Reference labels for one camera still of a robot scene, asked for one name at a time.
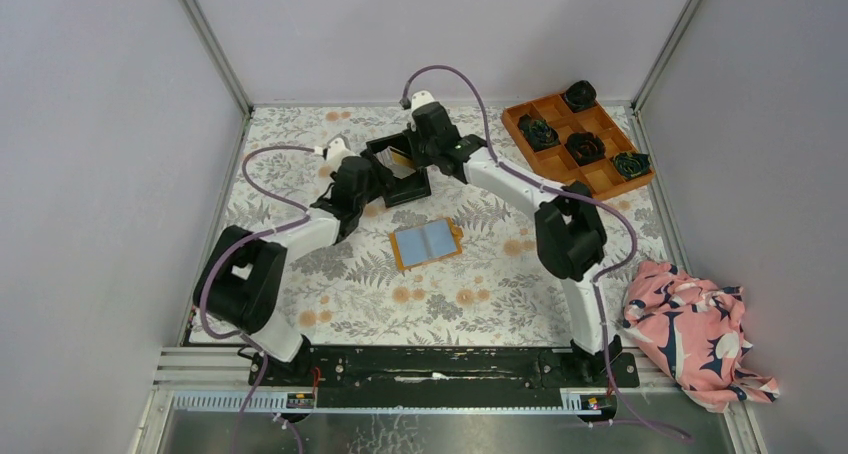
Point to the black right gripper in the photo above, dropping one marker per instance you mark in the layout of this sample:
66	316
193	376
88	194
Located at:
419	160

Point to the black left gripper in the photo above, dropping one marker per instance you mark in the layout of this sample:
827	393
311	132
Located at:
383	172

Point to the black plastic card box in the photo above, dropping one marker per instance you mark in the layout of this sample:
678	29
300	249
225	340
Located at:
406	190

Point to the yellow leather card holder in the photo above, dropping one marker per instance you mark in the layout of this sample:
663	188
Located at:
427	243

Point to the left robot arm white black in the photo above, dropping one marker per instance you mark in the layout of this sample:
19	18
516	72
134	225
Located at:
238	289

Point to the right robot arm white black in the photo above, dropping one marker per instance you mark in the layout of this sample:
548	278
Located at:
570	236

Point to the stack of credit cards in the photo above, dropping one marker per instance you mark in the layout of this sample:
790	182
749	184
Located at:
397	162

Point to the floral patterned table mat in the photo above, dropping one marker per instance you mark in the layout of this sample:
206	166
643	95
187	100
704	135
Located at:
495	292

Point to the rolled green tie left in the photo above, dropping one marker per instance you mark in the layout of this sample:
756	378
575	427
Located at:
537	133

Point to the rolled green tie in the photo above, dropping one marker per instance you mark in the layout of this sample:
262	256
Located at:
537	133
631	165

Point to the rolled dark tie centre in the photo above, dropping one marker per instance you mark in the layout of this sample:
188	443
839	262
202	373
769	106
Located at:
585	148

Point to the rolled dark tie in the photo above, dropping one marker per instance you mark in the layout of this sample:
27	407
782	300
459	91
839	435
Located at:
580	96
585	148

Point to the rolled dark tie top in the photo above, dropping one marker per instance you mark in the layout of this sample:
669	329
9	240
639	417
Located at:
580	96

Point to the orange wooden compartment tray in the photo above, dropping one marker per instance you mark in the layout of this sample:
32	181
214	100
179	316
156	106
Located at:
556	164

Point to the rolled green tie right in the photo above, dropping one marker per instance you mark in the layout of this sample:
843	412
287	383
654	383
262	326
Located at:
631	165

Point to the pink patterned cloth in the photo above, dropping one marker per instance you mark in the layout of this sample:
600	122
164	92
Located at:
691	329

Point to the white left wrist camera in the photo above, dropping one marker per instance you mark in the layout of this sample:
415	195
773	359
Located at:
335	151

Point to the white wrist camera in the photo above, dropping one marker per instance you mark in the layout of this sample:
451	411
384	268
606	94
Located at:
416	100
335	151

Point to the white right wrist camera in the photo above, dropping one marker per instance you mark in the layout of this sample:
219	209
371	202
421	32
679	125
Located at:
416	100

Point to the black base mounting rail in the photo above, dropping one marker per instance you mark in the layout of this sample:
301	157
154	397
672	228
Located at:
426	377

